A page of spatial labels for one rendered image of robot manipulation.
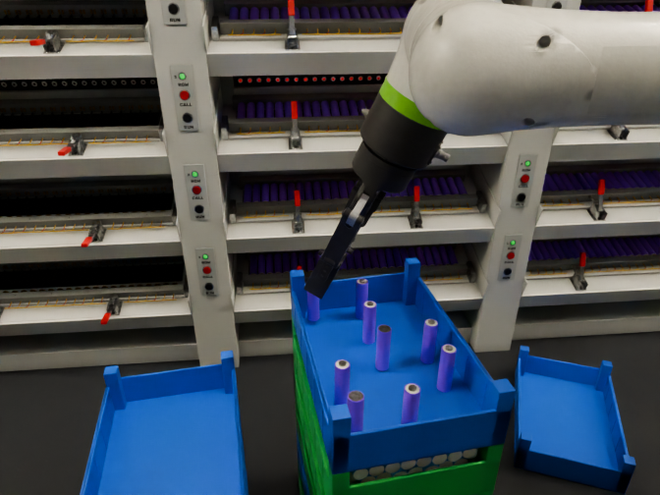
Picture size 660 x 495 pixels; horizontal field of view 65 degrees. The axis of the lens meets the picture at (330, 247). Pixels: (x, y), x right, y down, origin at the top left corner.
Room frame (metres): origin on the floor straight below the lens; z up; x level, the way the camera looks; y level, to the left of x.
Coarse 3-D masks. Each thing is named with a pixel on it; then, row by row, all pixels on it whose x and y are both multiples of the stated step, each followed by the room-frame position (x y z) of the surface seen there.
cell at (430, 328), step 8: (432, 320) 0.56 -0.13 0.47; (424, 328) 0.55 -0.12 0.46; (432, 328) 0.54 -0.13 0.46; (424, 336) 0.55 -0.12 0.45; (432, 336) 0.54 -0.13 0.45; (424, 344) 0.55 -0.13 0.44; (432, 344) 0.55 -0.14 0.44; (424, 352) 0.55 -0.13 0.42; (432, 352) 0.55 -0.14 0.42; (424, 360) 0.55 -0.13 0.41; (432, 360) 0.55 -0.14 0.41
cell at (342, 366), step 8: (344, 360) 0.48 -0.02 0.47; (336, 368) 0.47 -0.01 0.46; (344, 368) 0.46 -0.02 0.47; (336, 376) 0.47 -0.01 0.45; (344, 376) 0.46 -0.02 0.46; (336, 384) 0.47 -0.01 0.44; (344, 384) 0.46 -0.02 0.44; (336, 392) 0.47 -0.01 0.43; (344, 392) 0.46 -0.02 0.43; (336, 400) 0.47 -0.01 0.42; (344, 400) 0.46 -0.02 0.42
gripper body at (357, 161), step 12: (360, 144) 0.61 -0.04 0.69; (360, 156) 0.60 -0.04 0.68; (372, 156) 0.58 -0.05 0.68; (360, 168) 0.59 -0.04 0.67; (372, 168) 0.58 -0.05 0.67; (384, 168) 0.57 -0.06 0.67; (396, 168) 0.57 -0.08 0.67; (408, 168) 0.58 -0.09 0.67; (372, 180) 0.58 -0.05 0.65; (384, 180) 0.57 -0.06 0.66; (396, 180) 0.58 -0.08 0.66; (408, 180) 0.59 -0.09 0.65; (360, 192) 0.58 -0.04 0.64; (372, 192) 0.58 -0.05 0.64; (396, 192) 0.59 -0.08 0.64
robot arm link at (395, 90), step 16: (416, 0) 0.59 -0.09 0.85; (432, 0) 0.55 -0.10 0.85; (448, 0) 0.52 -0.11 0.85; (496, 0) 0.54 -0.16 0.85; (416, 16) 0.55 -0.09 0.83; (400, 48) 0.59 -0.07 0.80; (400, 64) 0.58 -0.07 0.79; (400, 80) 0.57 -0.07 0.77; (384, 96) 0.58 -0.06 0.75; (400, 96) 0.56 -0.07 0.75; (400, 112) 0.56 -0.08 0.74; (416, 112) 0.56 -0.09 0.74; (432, 128) 0.56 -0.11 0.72
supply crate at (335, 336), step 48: (336, 288) 0.68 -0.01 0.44; (384, 288) 0.69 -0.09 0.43; (336, 336) 0.61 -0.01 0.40; (384, 384) 0.51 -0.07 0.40; (432, 384) 0.51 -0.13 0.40; (480, 384) 0.47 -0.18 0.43; (336, 432) 0.37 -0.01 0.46; (384, 432) 0.39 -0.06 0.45; (432, 432) 0.40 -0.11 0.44; (480, 432) 0.41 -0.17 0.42
